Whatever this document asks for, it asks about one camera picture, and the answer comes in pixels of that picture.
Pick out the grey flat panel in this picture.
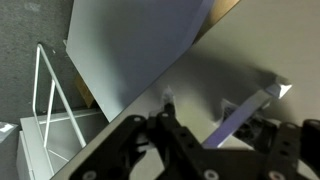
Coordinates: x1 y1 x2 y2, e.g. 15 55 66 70
65 0 216 123

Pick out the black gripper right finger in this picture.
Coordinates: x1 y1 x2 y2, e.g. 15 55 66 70
218 98 320 180

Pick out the silver bottom drawer handle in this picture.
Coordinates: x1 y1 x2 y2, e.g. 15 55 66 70
201 75 294 150

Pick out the grey metal cabinet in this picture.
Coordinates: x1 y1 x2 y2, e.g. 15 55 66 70
49 0 320 180

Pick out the small grey object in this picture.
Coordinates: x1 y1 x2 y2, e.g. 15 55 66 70
0 121 19 143

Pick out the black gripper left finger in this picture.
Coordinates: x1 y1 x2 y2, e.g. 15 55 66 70
68 85 219 180

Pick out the grey metal box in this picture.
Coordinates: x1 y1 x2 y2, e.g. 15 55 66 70
15 109 109 180

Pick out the white wire frame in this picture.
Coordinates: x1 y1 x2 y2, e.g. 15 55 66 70
32 42 88 176

